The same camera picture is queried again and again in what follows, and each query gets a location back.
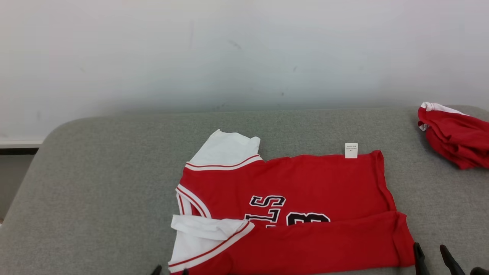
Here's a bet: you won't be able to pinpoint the white wall baseboard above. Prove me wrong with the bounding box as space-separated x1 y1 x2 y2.
0 138 44 155

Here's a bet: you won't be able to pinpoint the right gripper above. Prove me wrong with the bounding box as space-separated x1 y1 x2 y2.
414 243 489 275

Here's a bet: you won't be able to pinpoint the red jersey with white sleeves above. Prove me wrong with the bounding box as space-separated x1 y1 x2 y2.
168 129 416 275

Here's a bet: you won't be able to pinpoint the red shorts with white stripe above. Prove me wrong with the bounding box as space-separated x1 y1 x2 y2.
417 102 489 170

